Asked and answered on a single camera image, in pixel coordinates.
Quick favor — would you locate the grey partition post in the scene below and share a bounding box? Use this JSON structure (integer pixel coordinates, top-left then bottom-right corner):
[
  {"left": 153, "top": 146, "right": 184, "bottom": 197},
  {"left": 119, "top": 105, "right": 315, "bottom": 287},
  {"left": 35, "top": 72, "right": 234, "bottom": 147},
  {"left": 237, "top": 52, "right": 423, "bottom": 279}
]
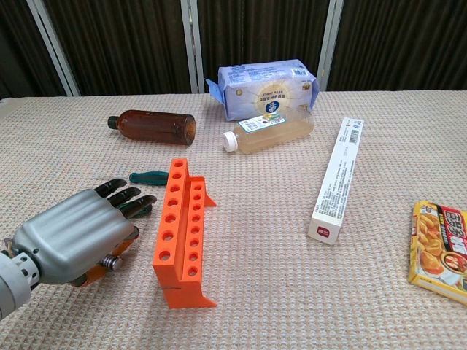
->
[
  {"left": 316, "top": 0, "right": 344, "bottom": 92},
  {"left": 26, "top": 0, "right": 81, "bottom": 97},
  {"left": 180, "top": 0, "right": 205, "bottom": 94}
]

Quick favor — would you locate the orange tool holder rack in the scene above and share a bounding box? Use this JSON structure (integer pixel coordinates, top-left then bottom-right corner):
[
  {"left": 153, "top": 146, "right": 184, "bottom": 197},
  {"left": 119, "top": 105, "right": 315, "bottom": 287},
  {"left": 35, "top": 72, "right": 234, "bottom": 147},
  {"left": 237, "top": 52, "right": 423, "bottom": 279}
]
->
[{"left": 152, "top": 158, "right": 218, "bottom": 310}]

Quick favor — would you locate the yellow curry box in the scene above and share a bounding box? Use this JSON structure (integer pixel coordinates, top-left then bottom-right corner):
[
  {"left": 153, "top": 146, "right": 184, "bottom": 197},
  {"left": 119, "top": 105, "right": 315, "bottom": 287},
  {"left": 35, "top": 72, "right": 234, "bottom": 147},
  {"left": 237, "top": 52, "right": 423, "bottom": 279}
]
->
[{"left": 406, "top": 200, "right": 467, "bottom": 306}]

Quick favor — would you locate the black metal hex screwdriver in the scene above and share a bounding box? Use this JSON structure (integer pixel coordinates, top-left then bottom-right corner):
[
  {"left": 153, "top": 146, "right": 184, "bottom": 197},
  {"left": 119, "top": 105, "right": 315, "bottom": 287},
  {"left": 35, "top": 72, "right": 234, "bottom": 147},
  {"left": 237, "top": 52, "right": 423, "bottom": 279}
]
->
[{"left": 103, "top": 254, "right": 123, "bottom": 271}]

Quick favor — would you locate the green and black screwdriver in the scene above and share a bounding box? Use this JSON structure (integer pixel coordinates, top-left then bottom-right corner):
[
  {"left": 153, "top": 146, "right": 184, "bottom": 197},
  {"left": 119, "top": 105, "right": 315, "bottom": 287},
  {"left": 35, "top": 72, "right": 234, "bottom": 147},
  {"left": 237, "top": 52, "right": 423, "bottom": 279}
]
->
[{"left": 120, "top": 203, "right": 153, "bottom": 219}]

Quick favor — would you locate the long white carton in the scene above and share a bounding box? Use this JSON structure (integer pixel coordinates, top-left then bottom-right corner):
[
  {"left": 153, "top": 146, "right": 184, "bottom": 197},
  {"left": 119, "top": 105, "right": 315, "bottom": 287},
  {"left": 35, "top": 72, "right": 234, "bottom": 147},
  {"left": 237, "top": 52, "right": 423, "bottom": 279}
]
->
[{"left": 307, "top": 117, "right": 365, "bottom": 246}]

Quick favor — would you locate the brown plastic bottle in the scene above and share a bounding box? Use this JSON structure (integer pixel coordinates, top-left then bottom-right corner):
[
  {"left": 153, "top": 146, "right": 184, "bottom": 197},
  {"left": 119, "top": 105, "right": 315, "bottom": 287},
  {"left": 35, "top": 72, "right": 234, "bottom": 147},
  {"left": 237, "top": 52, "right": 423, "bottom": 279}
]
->
[{"left": 107, "top": 109, "right": 197, "bottom": 147}]

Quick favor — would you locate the blue tissue pack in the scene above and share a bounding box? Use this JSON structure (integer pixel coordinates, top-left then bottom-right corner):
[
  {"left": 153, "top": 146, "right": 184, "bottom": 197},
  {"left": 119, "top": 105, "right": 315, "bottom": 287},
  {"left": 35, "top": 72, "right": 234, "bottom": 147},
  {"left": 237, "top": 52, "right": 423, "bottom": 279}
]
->
[{"left": 204, "top": 59, "right": 321, "bottom": 122}]

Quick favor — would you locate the beige woven tablecloth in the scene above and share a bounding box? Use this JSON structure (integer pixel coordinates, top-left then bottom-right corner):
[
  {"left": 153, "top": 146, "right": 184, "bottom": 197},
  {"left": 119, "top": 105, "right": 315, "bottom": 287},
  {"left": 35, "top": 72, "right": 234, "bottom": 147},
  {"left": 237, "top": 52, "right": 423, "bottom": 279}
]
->
[{"left": 0, "top": 89, "right": 467, "bottom": 350}]

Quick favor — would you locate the clear bottle white cap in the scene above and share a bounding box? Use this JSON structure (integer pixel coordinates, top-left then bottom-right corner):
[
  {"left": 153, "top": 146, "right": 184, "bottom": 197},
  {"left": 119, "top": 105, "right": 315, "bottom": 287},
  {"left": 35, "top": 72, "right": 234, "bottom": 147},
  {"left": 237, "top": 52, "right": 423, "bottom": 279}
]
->
[{"left": 223, "top": 111, "right": 315, "bottom": 155}]

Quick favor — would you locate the slim green screwdriver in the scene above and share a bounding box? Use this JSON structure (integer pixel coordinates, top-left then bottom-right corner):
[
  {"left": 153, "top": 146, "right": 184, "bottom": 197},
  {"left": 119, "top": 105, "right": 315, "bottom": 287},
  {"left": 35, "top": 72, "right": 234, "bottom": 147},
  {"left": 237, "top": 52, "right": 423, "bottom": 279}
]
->
[{"left": 128, "top": 171, "right": 170, "bottom": 187}]

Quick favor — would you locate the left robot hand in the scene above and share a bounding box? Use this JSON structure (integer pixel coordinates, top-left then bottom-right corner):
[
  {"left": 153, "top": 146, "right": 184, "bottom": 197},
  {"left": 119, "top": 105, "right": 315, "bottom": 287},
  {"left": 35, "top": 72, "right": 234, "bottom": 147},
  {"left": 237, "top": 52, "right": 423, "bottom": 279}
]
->
[{"left": 12, "top": 177, "right": 158, "bottom": 289}]

